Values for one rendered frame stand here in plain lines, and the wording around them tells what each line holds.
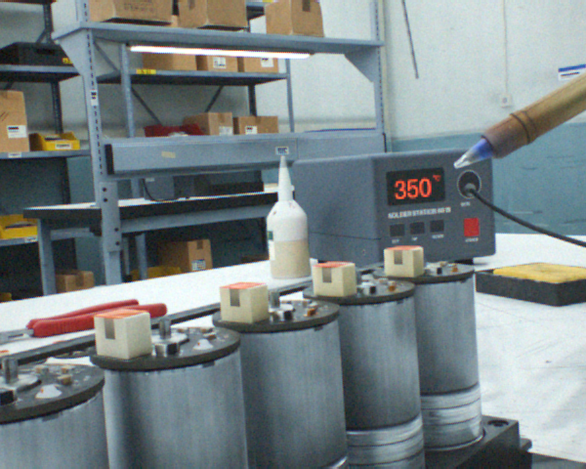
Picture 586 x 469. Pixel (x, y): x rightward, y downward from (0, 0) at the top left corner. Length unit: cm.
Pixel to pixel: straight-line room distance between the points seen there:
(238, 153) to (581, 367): 266
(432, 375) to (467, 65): 585
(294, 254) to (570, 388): 35
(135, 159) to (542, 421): 252
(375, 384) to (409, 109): 623
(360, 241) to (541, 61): 507
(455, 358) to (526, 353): 18
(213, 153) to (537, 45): 324
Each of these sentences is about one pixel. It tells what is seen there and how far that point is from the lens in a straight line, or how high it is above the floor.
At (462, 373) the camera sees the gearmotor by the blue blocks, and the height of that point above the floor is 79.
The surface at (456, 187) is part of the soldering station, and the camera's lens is 64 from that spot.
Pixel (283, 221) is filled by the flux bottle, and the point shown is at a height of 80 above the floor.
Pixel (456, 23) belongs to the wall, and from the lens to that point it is 612.
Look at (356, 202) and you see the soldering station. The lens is 62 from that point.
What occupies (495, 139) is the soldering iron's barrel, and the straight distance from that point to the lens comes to 19.
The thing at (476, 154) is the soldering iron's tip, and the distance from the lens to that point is 19.
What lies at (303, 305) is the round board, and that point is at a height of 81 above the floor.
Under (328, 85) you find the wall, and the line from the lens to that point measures 612.
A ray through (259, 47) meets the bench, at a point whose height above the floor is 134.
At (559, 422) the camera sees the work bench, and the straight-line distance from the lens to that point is 28.
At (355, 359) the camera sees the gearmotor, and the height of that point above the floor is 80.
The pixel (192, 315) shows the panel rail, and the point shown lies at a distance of 16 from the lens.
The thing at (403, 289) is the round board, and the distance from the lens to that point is 17.
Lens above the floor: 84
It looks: 5 degrees down
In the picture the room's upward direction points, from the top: 4 degrees counter-clockwise
